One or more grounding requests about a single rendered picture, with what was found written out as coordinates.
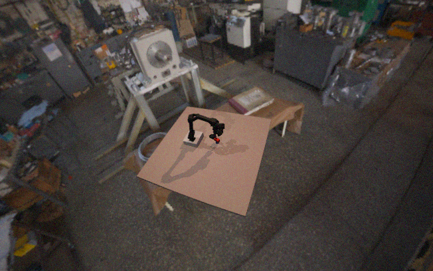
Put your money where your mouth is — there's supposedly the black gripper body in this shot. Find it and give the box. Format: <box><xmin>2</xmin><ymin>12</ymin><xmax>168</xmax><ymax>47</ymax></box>
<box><xmin>209</xmin><ymin>130</ymin><xmax>216</xmax><ymax>139</ymax></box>

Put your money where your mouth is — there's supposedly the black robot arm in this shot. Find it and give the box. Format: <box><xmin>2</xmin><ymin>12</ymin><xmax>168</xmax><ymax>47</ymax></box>
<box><xmin>187</xmin><ymin>114</ymin><xmax>224</xmax><ymax>142</ymax></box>

